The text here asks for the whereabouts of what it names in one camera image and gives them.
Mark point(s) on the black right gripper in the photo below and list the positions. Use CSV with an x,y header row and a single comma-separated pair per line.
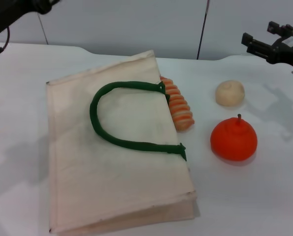
x,y
287,50

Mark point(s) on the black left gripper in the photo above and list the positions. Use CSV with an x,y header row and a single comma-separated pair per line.
x,y
6,14

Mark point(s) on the cream round bun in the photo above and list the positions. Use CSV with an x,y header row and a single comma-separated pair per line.
x,y
230,93

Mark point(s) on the thin dark rod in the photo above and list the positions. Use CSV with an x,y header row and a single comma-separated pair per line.
x,y
44,29

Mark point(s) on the black thin pole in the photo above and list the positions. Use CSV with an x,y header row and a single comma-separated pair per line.
x,y
202,32

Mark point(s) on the orange striped bread loaf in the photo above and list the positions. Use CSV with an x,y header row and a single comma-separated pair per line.
x,y
180,108

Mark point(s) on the orange fruit with stem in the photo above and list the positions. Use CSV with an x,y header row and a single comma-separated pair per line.
x,y
233,141

